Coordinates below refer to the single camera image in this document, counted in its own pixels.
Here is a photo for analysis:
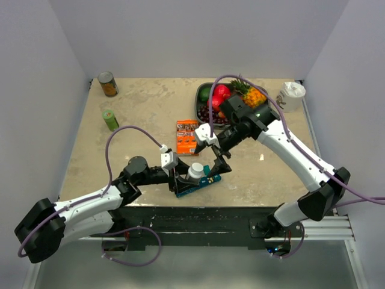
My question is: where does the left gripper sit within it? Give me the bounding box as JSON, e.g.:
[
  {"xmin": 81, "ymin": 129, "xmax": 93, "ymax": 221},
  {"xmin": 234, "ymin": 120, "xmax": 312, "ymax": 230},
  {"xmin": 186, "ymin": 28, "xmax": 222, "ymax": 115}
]
[{"xmin": 135, "ymin": 157, "xmax": 199, "ymax": 193}]

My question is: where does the white pill bottle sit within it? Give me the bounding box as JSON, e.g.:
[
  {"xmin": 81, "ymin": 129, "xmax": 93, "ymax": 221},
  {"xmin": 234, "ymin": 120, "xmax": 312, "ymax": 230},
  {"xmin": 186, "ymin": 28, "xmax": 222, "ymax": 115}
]
[{"xmin": 186, "ymin": 163, "xmax": 205, "ymax": 184}]

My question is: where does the teal weekly pill organizer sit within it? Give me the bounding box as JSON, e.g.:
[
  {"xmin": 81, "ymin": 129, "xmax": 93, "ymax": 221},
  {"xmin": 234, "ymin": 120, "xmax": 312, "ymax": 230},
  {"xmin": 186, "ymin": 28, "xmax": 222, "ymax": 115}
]
[{"xmin": 175, "ymin": 165, "xmax": 222, "ymax": 197}]

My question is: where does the white bottle cap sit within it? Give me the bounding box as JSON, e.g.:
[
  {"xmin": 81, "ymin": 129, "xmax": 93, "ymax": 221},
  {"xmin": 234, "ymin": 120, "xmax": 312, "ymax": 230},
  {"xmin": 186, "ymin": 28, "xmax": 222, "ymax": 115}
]
[{"xmin": 191, "ymin": 163, "xmax": 204, "ymax": 175}]

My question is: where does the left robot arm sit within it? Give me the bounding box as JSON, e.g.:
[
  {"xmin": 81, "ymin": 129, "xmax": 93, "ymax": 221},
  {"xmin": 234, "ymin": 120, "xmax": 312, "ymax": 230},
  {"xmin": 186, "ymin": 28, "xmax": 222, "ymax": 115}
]
[{"xmin": 14, "ymin": 153, "xmax": 205, "ymax": 263}]

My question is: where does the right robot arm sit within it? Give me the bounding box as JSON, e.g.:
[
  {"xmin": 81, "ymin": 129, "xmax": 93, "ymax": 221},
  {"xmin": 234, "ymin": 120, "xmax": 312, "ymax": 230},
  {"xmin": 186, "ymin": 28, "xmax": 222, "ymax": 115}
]
[{"xmin": 194, "ymin": 95, "xmax": 351, "ymax": 237}]

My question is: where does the orange razor box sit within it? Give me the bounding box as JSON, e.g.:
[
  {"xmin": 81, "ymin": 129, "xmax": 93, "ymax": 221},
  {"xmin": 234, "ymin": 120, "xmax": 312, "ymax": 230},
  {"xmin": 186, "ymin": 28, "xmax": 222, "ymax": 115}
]
[{"xmin": 176, "ymin": 120, "xmax": 199, "ymax": 156}]

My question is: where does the grey fruit tray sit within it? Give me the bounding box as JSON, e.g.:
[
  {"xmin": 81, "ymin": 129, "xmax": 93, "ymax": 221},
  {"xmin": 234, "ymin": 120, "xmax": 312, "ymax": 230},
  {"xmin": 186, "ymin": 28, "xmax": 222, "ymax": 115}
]
[{"xmin": 195, "ymin": 82, "xmax": 267, "ymax": 129}]

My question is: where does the dark grape bunch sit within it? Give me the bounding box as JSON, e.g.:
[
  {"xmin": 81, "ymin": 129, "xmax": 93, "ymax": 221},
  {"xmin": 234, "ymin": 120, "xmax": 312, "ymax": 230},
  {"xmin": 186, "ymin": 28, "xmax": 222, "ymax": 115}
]
[{"xmin": 197, "ymin": 106, "xmax": 229, "ymax": 125}]

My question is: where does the red apple bottom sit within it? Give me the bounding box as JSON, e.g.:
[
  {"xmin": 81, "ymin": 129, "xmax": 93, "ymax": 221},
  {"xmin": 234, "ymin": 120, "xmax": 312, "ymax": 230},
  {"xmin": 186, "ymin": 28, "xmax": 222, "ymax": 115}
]
[{"xmin": 211, "ymin": 95, "xmax": 224, "ymax": 112}]

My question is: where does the red apple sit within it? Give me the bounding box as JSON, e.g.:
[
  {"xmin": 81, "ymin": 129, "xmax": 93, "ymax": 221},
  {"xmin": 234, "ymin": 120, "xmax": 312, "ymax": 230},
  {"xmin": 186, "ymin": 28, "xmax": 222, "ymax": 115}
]
[
  {"xmin": 213, "ymin": 84, "xmax": 232, "ymax": 99},
  {"xmin": 211, "ymin": 95, "xmax": 224, "ymax": 112}
]

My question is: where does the green lime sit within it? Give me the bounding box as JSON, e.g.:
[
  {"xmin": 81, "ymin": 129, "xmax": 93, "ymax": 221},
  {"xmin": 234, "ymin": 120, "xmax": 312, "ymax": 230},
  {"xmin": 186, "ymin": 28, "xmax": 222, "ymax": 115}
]
[{"xmin": 199, "ymin": 87, "xmax": 211, "ymax": 103}]

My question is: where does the red apple top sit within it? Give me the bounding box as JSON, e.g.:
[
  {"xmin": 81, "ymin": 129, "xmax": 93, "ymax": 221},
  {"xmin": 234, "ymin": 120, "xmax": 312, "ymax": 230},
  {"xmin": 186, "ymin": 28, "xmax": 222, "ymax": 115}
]
[{"xmin": 213, "ymin": 84, "xmax": 232, "ymax": 99}]

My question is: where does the toy pineapple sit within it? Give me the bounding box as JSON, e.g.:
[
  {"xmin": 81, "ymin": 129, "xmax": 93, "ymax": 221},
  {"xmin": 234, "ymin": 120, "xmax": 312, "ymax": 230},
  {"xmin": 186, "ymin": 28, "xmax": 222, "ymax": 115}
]
[{"xmin": 230, "ymin": 79, "xmax": 267, "ymax": 108}]

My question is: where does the green bottle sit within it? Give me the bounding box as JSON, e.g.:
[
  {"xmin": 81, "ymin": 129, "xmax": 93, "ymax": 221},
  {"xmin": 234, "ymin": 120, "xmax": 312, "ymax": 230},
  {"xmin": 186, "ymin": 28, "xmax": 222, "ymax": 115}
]
[{"xmin": 102, "ymin": 110, "xmax": 119, "ymax": 132}]

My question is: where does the tin can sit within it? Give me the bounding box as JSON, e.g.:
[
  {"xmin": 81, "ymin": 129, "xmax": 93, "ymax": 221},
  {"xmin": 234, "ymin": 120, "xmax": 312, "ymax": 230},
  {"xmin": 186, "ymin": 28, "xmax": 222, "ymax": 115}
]
[{"xmin": 97, "ymin": 72, "xmax": 119, "ymax": 97}]

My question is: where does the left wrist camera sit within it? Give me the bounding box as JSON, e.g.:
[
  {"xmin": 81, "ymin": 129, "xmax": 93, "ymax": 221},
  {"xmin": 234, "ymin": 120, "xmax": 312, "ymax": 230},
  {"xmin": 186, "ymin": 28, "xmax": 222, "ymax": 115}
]
[{"xmin": 159, "ymin": 144, "xmax": 178, "ymax": 176}]

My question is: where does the black base frame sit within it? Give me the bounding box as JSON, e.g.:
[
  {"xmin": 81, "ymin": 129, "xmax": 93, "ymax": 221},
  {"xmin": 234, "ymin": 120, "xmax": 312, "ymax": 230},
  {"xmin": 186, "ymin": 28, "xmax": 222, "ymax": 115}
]
[{"xmin": 104, "ymin": 207, "xmax": 301, "ymax": 250}]

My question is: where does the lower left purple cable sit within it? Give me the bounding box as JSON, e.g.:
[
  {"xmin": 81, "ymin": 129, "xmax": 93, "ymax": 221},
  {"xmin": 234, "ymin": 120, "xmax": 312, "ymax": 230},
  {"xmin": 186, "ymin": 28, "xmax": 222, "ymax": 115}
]
[{"xmin": 101, "ymin": 226, "xmax": 162, "ymax": 267}]

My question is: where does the purple cable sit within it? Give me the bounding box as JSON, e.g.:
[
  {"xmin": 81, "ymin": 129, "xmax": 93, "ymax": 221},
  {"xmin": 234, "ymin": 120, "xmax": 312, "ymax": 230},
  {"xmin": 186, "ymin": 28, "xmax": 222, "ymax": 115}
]
[
  {"xmin": 17, "ymin": 126, "xmax": 163, "ymax": 258},
  {"xmin": 101, "ymin": 226, "xmax": 162, "ymax": 267},
  {"xmin": 269, "ymin": 224, "xmax": 306, "ymax": 259},
  {"xmin": 209, "ymin": 74, "xmax": 385, "ymax": 205}
]

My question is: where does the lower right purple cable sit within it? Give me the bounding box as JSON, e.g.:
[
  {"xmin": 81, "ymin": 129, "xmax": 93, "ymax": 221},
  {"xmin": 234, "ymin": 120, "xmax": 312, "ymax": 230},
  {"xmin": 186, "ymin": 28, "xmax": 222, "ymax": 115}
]
[{"xmin": 269, "ymin": 224, "xmax": 306, "ymax": 259}]

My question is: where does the aluminium rail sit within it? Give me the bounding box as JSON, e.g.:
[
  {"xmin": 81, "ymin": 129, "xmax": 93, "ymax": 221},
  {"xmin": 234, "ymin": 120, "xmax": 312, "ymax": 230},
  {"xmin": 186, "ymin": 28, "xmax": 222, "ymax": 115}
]
[{"xmin": 302, "ymin": 216, "xmax": 355, "ymax": 241}]

